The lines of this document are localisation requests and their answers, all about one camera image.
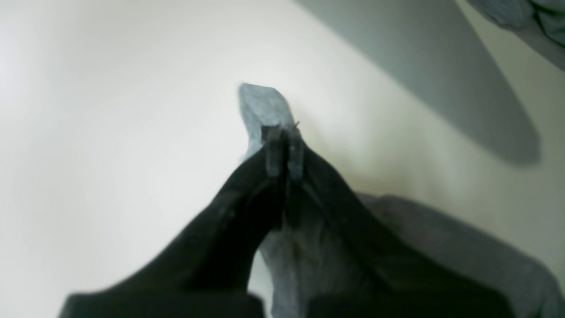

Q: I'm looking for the light grey cloth pile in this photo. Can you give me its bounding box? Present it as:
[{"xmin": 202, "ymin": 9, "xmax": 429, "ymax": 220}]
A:
[{"xmin": 468, "ymin": 0, "xmax": 565, "ymax": 71}]

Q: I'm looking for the grey t-shirt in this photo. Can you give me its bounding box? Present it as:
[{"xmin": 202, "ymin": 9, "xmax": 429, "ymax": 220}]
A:
[{"xmin": 238, "ymin": 82, "xmax": 565, "ymax": 318}]

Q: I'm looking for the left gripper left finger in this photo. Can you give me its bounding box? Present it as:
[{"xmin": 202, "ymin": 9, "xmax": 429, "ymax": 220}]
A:
[{"xmin": 60, "ymin": 127, "xmax": 288, "ymax": 318}]

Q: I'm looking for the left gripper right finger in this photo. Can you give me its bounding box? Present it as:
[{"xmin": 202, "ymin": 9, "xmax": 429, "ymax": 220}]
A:
[{"xmin": 287, "ymin": 128, "xmax": 514, "ymax": 318}]

